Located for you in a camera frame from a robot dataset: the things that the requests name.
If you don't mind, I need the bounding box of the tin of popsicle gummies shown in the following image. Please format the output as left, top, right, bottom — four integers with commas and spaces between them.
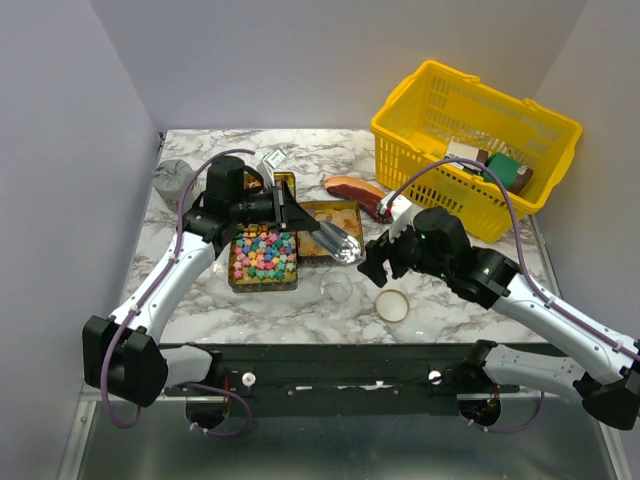
297, 200, 364, 265

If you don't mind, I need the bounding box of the round jar lid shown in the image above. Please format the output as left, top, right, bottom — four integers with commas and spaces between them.
374, 289, 410, 323

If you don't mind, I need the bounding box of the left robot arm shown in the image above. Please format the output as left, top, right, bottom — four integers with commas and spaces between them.
82, 149, 319, 408

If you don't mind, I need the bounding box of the black white packet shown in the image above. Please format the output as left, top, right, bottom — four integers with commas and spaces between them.
444, 141, 489, 176

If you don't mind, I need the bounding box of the grey drawstring pouch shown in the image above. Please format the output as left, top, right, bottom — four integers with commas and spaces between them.
152, 159, 194, 213

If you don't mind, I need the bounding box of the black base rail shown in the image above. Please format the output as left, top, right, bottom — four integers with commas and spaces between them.
102, 342, 586, 419

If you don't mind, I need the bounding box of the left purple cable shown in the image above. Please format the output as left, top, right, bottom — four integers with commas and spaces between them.
99, 148, 257, 430

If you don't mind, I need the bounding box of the brown chocolate bar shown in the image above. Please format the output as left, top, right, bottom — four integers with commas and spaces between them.
509, 165, 534, 195

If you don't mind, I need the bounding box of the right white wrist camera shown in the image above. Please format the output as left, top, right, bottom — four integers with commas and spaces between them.
376, 193, 414, 243

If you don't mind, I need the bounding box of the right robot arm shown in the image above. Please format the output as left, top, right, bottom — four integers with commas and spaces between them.
358, 207, 639, 431

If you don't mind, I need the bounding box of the purple cable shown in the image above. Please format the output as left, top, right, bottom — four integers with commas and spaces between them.
387, 157, 640, 361
99, 148, 257, 430

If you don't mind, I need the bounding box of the green box in basket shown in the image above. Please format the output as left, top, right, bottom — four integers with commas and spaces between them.
486, 153, 522, 189

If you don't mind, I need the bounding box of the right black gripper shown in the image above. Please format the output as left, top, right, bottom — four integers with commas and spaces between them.
356, 213, 451, 287

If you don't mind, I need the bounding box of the fake bacon slab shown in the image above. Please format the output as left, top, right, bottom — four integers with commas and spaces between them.
323, 176, 392, 224

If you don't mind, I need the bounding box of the small glass jar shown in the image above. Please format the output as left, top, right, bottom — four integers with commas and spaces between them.
319, 271, 353, 305

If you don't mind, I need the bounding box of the yellow shopping basket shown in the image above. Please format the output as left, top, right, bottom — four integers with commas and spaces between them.
371, 60, 583, 243

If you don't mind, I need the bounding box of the metal candy scoop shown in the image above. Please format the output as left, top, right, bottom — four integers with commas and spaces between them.
310, 221, 362, 265

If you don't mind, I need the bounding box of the tin of star candies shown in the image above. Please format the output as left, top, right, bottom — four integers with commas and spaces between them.
228, 225, 298, 294

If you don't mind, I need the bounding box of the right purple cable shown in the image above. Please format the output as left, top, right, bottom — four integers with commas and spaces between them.
387, 157, 640, 361

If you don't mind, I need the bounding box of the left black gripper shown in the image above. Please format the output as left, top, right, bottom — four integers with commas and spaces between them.
231, 179, 322, 234

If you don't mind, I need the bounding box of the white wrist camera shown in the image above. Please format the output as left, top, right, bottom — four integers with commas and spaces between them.
256, 149, 287, 187
376, 193, 414, 243

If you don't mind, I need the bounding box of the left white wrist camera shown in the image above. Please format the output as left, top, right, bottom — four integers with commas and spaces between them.
256, 149, 287, 187

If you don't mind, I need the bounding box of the tin of lollipops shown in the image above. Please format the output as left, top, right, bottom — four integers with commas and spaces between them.
243, 171, 296, 205

